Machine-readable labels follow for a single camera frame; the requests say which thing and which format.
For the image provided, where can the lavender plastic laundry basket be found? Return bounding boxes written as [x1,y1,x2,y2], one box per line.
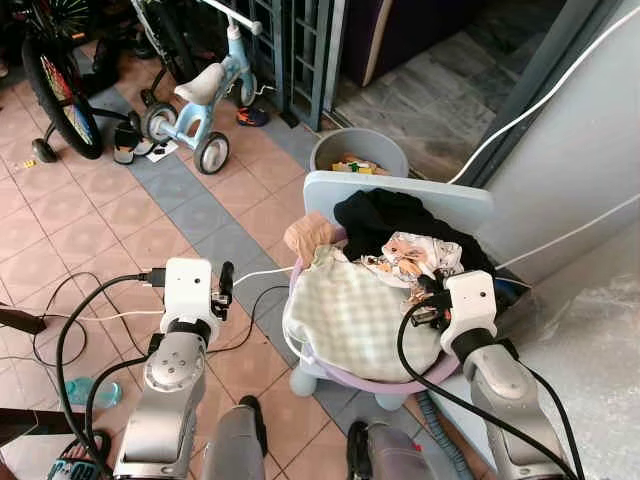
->
[283,230,503,397]

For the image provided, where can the tan garment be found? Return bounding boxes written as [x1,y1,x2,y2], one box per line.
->
[284,211,347,267]

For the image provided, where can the dark blue orange shoe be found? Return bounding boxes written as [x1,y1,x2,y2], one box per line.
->
[234,104,270,129]

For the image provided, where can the black garment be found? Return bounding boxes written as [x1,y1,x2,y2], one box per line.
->
[332,187,497,278]

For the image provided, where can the dark brown wooden bar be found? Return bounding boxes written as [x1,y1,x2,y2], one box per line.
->
[0,304,47,337]
[0,407,62,447]

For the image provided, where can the green white checked cloth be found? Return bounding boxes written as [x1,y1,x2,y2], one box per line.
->
[283,244,443,382]

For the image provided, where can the white floor cable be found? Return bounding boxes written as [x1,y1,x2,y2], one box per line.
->
[28,266,297,323]

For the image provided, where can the grey corrugated hose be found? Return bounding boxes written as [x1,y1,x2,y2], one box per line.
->
[417,389,472,480]

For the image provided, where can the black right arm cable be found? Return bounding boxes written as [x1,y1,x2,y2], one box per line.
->
[397,300,587,480]

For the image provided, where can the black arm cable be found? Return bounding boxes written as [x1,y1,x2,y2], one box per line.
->
[397,300,587,480]
[56,269,167,480]

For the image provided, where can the grey plastic bucket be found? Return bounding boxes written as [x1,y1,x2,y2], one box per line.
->
[309,126,410,182]

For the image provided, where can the light blue child tricycle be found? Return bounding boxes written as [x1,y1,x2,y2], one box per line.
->
[138,0,264,177]

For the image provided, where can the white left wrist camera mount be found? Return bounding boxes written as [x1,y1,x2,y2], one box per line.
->
[162,257,217,326]

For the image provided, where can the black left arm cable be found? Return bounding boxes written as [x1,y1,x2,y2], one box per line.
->
[56,269,167,480]

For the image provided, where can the grey robot right leg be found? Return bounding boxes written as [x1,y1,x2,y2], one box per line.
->
[344,418,443,480]

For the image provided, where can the thin white wall cable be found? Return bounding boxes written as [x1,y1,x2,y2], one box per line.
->
[494,194,640,271]

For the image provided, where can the black bicycle colourful spokes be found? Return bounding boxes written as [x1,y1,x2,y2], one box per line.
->
[0,0,137,163]

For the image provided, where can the white patterned garment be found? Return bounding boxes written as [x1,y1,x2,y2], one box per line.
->
[360,230,467,291]

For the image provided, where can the dark grey door frame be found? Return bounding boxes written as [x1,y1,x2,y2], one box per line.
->
[463,0,627,190]

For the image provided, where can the yellow orange packet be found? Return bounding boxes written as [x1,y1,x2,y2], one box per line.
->
[334,153,389,178]

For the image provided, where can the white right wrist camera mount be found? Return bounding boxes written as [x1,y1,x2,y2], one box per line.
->
[442,269,499,347]

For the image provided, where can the dark metal gate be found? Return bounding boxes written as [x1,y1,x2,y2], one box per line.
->
[248,0,337,132]

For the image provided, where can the grey robot leg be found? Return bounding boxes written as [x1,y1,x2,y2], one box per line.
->
[344,418,443,480]
[198,394,268,480]

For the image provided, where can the grey robot left leg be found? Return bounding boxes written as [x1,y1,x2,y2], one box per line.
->
[198,394,268,480]

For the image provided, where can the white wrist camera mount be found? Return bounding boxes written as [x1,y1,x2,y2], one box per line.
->
[442,269,499,347]
[162,257,217,326]

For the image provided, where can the long white wall cable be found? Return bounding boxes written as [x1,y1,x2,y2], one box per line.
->
[449,4,640,187]

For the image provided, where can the green plastic bottle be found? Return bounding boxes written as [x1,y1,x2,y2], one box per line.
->
[64,374,124,409]

